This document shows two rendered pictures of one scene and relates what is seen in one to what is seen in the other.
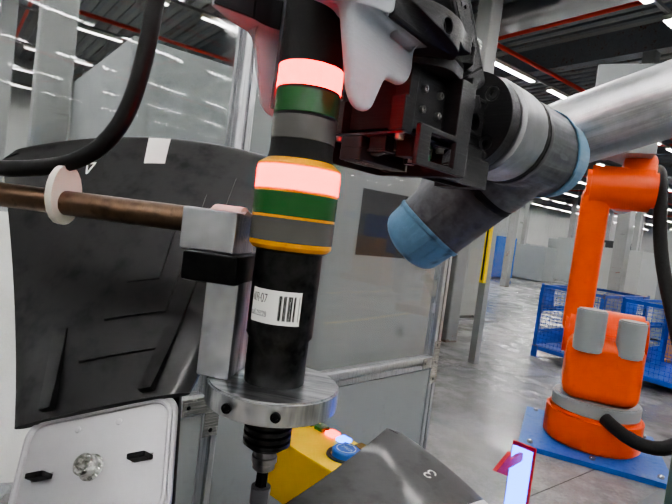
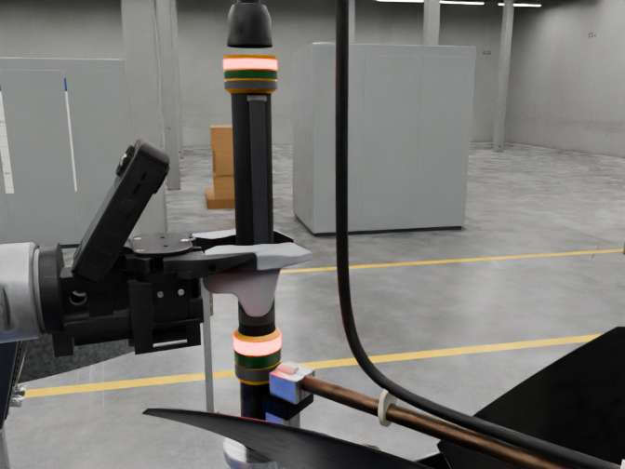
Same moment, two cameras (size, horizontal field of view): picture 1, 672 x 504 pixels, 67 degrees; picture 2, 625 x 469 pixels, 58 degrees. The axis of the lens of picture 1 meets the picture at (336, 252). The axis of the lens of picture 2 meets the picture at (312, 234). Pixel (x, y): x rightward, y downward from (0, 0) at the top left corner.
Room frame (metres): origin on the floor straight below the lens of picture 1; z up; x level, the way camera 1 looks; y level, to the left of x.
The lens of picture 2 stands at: (0.67, 0.28, 1.63)
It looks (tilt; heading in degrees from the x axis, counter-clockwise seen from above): 14 degrees down; 206
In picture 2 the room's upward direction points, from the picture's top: straight up
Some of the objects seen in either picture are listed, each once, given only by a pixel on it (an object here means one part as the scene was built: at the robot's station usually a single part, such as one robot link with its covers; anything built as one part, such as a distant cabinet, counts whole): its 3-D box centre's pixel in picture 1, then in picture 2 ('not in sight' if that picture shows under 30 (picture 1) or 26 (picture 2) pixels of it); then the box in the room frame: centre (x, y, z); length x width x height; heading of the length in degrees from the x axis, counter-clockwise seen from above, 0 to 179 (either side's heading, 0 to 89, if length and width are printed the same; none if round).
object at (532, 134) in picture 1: (485, 129); (16, 293); (0.40, -0.11, 1.48); 0.08 x 0.05 x 0.08; 45
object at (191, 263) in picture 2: not in sight; (202, 262); (0.32, 0.01, 1.50); 0.09 x 0.05 x 0.02; 124
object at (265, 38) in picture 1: (280, 64); (259, 282); (0.29, 0.04, 1.48); 0.09 x 0.03 x 0.06; 124
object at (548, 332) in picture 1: (590, 325); not in sight; (6.68, -3.49, 0.49); 1.27 x 0.88 x 0.98; 128
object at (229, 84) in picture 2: not in sight; (250, 85); (0.26, 0.02, 1.64); 0.04 x 0.04 x 0.01
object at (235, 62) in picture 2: not in sight; (250, 64); (0.26, 0.02, 1.65); 0.04 x 0.04 x 0.01
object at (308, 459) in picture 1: (319, 476); not in sight; (0.73, -0.02, 1.02); 0.16 x 0.10 x 0.11; 46
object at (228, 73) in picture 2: not in sight; (250, 74); (0.26, 0.02, 1.65); 0.04 x 0.04 x 0.01
